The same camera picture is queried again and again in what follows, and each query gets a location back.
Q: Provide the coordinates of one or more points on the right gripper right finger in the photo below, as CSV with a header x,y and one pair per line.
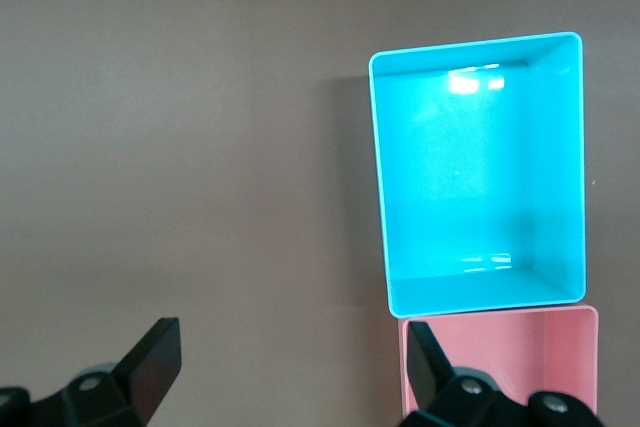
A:
x,y
430,377

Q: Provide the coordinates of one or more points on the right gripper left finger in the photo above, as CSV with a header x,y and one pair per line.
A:
x,y
145,372

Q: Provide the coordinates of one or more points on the blue plastic bin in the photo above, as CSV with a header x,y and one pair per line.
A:
x,y
475,172

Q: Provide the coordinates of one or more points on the pink plastic bin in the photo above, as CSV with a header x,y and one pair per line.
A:
x,y
550,347

